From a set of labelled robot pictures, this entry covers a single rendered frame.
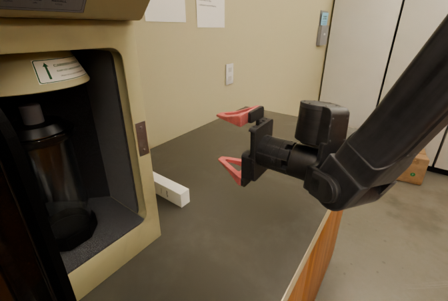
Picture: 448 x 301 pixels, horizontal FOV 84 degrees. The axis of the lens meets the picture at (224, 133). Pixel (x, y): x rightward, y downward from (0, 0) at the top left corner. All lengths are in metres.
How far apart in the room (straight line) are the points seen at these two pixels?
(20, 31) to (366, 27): 2.95
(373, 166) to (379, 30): 2.80
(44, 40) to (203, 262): 0.48
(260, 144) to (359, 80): 2.76
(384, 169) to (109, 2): 0.39
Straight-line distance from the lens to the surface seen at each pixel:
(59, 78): 0.44
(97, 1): 0.40
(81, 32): 0.43
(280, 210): 0.73
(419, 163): 2.96
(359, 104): 3.18
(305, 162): 0.39
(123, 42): 0.46
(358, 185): 0.33
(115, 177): 0.62
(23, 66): 0.43
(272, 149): 0.41
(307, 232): 0.68
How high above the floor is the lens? 1.40
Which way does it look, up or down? 23 degrees down
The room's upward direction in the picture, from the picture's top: straight up
